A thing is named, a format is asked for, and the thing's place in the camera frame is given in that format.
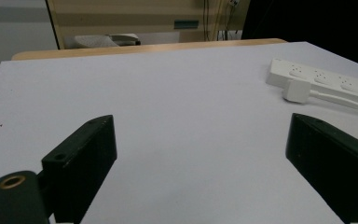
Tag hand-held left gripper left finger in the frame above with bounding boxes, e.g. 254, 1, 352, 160
41, 114, 118, 224

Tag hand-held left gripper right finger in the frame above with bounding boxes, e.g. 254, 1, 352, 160
284, 112, 358, 224

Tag white plug with cable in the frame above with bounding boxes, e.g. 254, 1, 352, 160
282, 77, 358, 116

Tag white power strip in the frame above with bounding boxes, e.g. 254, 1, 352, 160
265, 58, 358, 110

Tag grey office chair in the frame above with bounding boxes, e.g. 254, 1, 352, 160
73, 33, 142, 49

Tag black curtain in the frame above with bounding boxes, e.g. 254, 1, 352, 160
241, 0, 358, 71

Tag beige cabinet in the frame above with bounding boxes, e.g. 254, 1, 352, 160
45, 0, 252, 50

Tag hanging cables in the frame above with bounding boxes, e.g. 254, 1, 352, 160
202, 0, 243, 42

